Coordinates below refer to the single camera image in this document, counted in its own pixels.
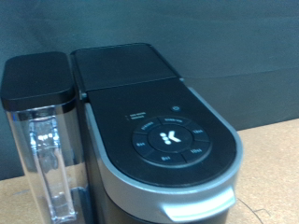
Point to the black Keurig coffee machine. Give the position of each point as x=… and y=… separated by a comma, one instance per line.
x=155, y=93

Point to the clear water tank black lid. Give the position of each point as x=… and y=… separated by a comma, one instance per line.
x=37, y=81

